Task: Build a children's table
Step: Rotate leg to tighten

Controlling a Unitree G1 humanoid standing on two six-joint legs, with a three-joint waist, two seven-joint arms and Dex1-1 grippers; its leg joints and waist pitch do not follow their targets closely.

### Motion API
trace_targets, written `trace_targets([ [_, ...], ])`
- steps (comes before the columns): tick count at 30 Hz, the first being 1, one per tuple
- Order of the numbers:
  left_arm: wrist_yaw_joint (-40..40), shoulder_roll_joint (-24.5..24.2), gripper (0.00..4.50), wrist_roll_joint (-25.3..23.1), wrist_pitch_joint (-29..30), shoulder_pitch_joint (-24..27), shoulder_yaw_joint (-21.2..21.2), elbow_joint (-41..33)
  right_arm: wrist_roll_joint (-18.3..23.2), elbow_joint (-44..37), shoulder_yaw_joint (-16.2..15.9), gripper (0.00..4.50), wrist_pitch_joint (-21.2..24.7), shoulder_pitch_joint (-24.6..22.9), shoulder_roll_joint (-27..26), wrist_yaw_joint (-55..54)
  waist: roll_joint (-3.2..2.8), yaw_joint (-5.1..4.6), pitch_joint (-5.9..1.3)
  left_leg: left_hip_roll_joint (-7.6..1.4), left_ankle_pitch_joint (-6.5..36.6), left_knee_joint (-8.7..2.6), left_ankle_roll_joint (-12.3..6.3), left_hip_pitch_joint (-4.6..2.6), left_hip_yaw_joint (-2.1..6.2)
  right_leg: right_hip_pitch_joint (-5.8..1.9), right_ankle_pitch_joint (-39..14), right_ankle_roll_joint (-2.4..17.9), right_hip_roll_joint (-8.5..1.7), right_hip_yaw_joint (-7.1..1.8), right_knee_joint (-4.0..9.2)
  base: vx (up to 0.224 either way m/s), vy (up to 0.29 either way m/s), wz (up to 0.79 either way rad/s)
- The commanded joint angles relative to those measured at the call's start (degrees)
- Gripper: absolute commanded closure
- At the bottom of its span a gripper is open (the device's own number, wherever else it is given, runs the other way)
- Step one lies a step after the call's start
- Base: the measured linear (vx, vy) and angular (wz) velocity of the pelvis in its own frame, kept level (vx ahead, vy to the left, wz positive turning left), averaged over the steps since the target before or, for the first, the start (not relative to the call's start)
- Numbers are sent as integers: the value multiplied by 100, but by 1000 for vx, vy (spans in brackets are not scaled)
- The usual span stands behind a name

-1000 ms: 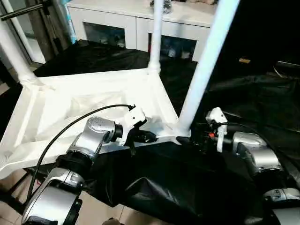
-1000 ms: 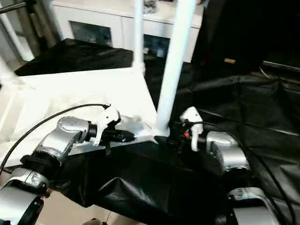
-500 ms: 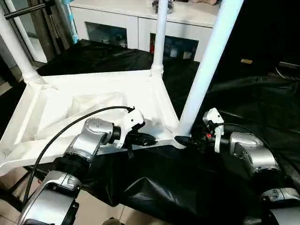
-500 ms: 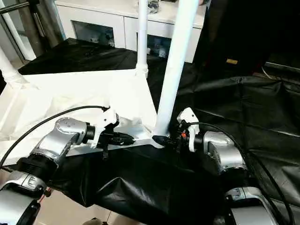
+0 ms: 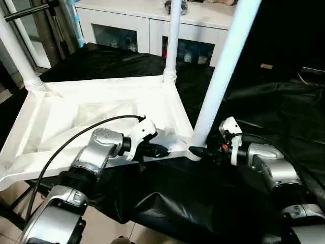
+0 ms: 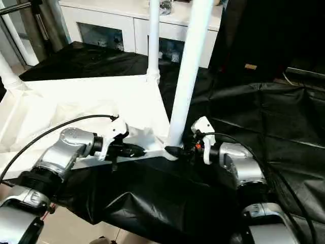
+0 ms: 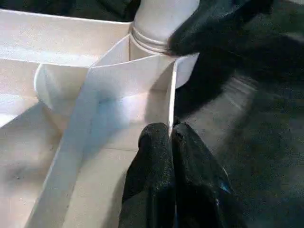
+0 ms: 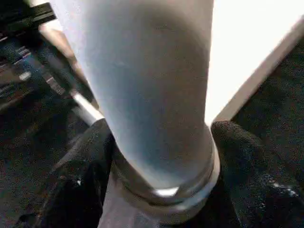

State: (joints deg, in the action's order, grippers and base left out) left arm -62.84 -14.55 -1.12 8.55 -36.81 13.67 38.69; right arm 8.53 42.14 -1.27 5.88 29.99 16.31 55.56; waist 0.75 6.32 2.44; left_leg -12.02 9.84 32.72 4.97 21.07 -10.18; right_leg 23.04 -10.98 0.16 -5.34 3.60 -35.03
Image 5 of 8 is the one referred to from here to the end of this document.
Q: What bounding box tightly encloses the white plastic table leg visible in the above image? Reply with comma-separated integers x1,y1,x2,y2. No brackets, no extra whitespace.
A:
0,12,47,92
191,0,263,148
162,0,183,84

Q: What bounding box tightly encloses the white plastic table top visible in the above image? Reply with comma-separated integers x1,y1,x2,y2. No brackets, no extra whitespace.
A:
0,75,204,192

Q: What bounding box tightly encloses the black plastic mat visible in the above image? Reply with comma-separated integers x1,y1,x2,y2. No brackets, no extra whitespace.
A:
0,42,325,244

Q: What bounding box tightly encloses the dark brown rounded object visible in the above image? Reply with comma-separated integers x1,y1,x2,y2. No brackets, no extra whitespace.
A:
111,235,133,244

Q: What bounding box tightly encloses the black speaker cabinet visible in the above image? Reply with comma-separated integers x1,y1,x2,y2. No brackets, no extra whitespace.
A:
228,0,305,77

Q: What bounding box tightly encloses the white sideboard cabinet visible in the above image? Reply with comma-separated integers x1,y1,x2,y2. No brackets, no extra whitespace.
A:
75,0,237,68

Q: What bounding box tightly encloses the blue and white tube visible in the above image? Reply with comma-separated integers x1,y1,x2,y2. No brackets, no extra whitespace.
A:
72,4,86,48

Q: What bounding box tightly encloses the dark bag of small parts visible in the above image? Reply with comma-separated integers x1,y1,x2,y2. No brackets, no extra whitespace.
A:
164,0,190,15

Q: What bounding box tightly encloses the grey metal tripod stand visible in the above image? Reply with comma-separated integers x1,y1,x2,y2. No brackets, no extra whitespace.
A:
4,0,78,55

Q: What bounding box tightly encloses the white slanted pipe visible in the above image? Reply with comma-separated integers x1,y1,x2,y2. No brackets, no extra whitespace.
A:
6,0,51,69

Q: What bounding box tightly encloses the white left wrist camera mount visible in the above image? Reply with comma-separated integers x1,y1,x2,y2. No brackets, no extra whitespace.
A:
126,118,158,162

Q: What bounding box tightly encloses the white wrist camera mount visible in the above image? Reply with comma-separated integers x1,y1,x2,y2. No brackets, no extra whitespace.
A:
126,118,158,162
218,116,242,166

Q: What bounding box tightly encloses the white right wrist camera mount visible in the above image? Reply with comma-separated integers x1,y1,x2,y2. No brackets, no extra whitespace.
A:
218,116,242,166

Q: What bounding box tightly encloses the black metal floor frame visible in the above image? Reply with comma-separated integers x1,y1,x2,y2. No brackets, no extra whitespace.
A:
0,177,34,231

